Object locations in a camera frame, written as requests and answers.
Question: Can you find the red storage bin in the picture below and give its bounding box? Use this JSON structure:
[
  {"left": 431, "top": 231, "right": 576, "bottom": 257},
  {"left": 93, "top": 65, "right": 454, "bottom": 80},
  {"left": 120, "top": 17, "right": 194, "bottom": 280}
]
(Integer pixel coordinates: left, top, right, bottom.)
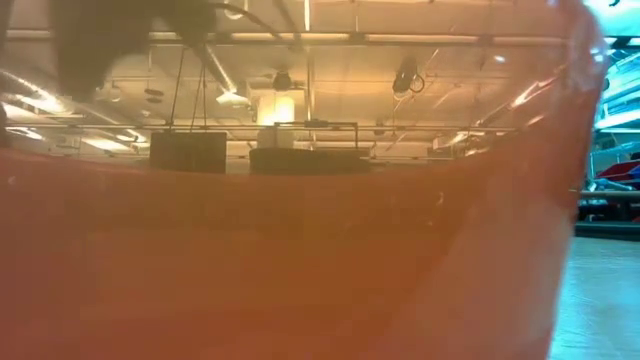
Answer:
[{"left": 595, "top": 158, "right": 640, "bottom": 191}]

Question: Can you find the dark hanging monitor screen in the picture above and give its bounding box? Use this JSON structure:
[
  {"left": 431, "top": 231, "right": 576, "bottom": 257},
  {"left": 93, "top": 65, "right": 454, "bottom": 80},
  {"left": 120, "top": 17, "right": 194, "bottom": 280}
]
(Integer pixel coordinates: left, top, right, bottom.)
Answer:
[{"left": 149, "top": 130, "right": 229, "bottom": 175}]

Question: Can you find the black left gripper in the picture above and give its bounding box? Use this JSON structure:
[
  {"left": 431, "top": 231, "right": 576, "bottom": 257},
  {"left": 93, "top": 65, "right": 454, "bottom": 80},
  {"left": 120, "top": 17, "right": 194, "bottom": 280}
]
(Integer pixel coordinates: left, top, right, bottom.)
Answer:
[{"left": 51, "top": 0, "right": 154, "bottom": 100}]

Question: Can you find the storage shelf with bins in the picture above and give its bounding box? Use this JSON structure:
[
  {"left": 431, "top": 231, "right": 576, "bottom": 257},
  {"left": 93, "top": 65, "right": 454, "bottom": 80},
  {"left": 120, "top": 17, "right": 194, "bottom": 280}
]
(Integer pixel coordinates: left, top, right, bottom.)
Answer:
[{"left": 574, "top": 34, "right": 640, "bottom": 241}]

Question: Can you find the vertical metal frame pole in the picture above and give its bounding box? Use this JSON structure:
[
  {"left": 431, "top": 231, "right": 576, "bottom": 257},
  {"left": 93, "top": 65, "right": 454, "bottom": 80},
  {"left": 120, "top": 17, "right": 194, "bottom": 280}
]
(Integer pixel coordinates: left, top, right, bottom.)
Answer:
[{"left": 305, "top": 44, "right": 316, "bottom": 146}]

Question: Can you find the translucent orange plastic bowl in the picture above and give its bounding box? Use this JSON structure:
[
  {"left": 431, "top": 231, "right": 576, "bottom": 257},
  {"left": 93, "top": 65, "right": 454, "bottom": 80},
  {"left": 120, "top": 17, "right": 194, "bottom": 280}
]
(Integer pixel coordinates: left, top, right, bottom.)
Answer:
[{"left": 0, "top": 0, "right": 612, "bottom": 360}]

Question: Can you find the black ceiling spot lamp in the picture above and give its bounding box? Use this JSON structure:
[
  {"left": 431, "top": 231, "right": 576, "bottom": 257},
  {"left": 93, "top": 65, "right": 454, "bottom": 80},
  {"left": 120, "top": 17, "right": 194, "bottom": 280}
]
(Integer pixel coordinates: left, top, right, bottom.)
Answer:
[{"left": 272, "top": 69, "right": 294, "bottom": 93}]

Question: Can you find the black overhead camera with cable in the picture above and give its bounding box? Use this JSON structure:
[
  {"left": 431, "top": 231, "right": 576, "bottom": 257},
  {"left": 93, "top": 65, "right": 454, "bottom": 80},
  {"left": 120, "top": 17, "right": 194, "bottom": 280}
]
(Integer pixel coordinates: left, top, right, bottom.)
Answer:
[{"left": 391, "top": 55, "right": 427, "bottom": 96}]

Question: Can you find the silver ventilation duct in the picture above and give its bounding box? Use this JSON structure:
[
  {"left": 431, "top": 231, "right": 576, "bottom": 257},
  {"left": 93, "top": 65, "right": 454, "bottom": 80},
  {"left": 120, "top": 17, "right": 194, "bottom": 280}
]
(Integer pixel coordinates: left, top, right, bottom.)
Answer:
[{"left": 197, "top": 43, "right": 241, "bottom": 96}]

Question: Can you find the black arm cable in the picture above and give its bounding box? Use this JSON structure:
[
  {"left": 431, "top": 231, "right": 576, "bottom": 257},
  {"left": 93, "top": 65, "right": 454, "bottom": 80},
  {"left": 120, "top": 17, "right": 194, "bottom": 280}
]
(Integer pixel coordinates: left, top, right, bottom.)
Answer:
[{"left": 212, "top": 1, "right": 284, "bottom": 40}]

